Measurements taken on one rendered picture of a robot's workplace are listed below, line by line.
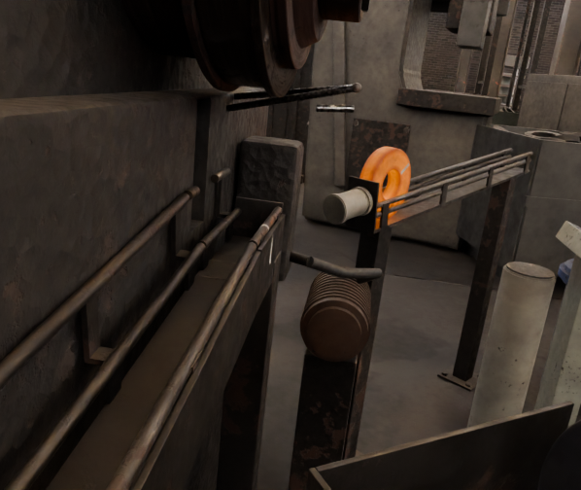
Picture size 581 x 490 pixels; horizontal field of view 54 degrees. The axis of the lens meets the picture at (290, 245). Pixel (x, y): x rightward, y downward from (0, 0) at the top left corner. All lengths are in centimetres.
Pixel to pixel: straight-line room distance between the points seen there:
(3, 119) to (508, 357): 130
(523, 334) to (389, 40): 226
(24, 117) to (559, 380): 142
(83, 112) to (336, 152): 304
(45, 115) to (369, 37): 309
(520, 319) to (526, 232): 140
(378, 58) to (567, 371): 227
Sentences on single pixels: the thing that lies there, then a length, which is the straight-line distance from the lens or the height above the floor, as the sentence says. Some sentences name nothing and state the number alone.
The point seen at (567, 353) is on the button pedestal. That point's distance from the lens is 157.
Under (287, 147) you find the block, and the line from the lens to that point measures 93.
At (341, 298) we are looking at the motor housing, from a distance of 103.
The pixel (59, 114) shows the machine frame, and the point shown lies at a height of 87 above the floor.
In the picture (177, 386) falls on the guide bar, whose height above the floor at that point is 68.
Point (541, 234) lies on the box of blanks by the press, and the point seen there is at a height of 31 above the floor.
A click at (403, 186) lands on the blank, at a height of 70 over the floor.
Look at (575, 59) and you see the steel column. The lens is 966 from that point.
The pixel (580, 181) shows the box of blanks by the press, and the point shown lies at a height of 57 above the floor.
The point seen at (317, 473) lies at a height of 72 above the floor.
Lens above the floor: 91
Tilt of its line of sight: 17 degrees down
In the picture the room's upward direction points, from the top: 6 degrees clockwise
